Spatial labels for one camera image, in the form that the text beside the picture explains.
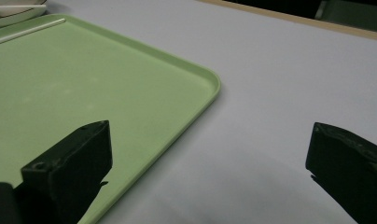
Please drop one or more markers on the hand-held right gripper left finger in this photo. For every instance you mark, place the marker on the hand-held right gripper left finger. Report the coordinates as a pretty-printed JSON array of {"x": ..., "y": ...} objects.
[{"x": 68, "y": 168}]

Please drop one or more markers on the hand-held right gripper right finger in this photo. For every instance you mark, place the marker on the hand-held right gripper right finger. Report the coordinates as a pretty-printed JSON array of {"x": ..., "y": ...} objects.
[{"x": 351, "y": 168}]

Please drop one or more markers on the green plastic tray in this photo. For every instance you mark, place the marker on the green plastic tray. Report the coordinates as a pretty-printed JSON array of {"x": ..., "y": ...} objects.
[{"x": 84, "y": 81}]

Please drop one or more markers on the white chopstick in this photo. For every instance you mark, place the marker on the white chopstick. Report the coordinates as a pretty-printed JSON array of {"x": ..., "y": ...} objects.
[{"x": 31, "y": 29}]

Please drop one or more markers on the white metal stand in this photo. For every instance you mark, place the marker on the white metal stand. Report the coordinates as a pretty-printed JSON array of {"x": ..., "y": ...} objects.
[{"x": 320, "y": 9}]

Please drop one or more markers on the white ceramic plate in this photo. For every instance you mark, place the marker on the white ceramic plate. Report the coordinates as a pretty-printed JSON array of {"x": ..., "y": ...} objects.
[{"x": 12, "y": 15}]

